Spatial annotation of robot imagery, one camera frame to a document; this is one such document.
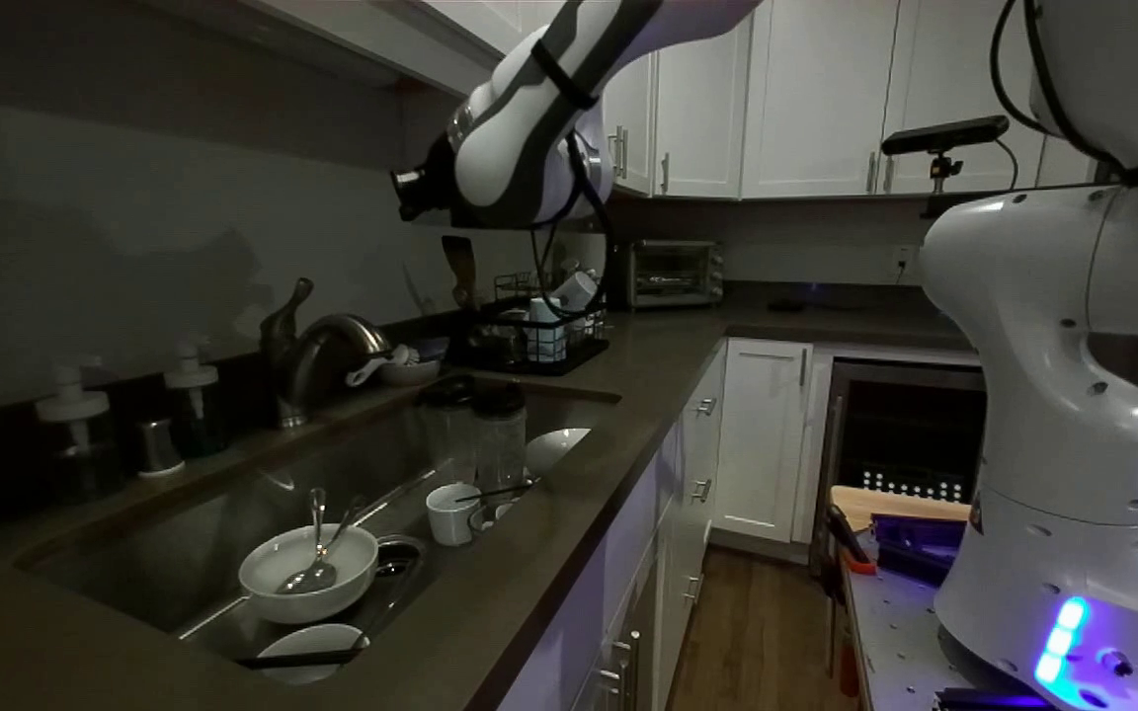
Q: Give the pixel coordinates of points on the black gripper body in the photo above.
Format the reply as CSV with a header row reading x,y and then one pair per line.
x,y
432,182

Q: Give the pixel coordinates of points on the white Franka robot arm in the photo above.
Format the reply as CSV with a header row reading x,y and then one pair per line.
x,y
1067,461

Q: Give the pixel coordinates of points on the white items behind sink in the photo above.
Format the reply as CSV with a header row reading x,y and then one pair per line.
x,y
395,365

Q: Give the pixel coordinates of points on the large white dish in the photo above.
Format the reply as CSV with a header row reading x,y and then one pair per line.
x,y
583,293

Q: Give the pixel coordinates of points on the white ribbed dish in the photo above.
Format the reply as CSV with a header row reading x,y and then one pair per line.
x,y
545,339

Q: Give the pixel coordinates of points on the toaster oven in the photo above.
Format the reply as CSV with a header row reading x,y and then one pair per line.
x,y
673,274

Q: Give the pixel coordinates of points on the white pump soap dispenser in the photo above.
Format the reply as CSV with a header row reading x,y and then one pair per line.
x,y
191,381
74,410

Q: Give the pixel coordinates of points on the white cup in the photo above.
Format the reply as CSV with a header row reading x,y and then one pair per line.
x,y
450,515

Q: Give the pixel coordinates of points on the small metal cup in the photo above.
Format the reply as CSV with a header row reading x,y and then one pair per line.
x,y
159,452

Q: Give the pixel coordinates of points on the metal spoon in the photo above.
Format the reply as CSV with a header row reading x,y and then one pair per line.
x,y
317,547

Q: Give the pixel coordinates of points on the white bowl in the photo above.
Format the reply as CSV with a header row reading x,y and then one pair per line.
x,y
305,577

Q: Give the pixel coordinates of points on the steel sink basin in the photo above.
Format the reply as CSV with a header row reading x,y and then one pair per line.
x,y
199,538

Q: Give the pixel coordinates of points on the white corner cabinet door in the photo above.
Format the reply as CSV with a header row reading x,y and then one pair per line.
x,y
763,441

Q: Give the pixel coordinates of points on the white lower cabinet doors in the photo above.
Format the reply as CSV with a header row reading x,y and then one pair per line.
x,y
682,527

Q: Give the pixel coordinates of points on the long thin utensil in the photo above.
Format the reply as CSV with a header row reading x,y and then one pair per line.
x,y
233,609

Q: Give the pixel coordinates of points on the flat white plate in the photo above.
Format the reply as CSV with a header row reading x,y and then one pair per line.
x,y
309,649

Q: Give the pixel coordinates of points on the black built-in appliance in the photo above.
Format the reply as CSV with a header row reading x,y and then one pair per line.
x,y
907,430

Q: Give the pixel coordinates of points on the light wooden board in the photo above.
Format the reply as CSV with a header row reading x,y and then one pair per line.
x,y
897,503

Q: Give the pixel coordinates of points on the dark blue case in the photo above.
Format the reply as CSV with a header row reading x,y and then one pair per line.
x,y
919,547

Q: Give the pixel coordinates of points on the perforated metal robot table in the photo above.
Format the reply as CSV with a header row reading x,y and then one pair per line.
x,y
897,645

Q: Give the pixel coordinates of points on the wall outlet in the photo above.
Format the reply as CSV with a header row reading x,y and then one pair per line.
x,y
901,264

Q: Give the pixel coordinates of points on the black stereo camera bar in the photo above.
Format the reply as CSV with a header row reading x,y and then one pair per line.
x,y
944,137

